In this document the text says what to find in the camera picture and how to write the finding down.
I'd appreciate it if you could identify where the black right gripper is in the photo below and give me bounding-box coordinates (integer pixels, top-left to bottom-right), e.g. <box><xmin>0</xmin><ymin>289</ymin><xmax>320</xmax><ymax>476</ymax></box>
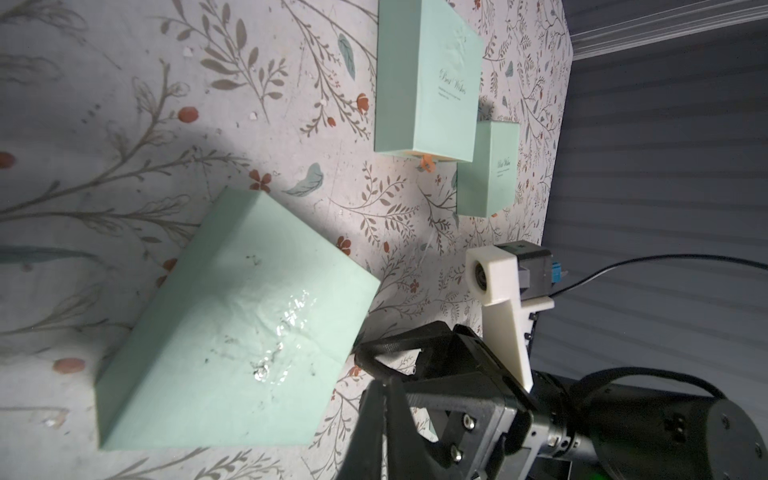
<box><xmin>353</xmin><ymin>321</ymin><xmax>572</xmax><ymax>479</ymax></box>

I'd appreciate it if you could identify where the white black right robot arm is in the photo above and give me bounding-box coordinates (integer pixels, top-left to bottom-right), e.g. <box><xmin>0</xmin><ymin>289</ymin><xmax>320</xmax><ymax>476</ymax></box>
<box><xmin>338</xmin><ymin>321</ymin><xmax>767</xmax><ymax>479</ymax></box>

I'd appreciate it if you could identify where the mint green drawer jewelry box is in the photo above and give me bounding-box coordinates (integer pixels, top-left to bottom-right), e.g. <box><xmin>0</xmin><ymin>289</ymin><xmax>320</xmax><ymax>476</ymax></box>
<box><xmin>95</xmin><ymin>188</ymin><xmax>379</xmax><ymax>451</ymax></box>

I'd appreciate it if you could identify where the black camera cable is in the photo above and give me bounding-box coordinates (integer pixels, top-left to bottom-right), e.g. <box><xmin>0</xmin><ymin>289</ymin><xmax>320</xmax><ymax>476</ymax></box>
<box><xmin>548</xmin><ymin>254</ymin><xmax>768</xmax><ymax>299</ymax></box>

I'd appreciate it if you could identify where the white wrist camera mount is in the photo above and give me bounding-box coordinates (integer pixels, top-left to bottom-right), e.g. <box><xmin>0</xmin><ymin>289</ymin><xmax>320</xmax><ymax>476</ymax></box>
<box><xmin>465</xmin><ymin>246</ymin><xmax>555</xmax><ymax>392</ymax></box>

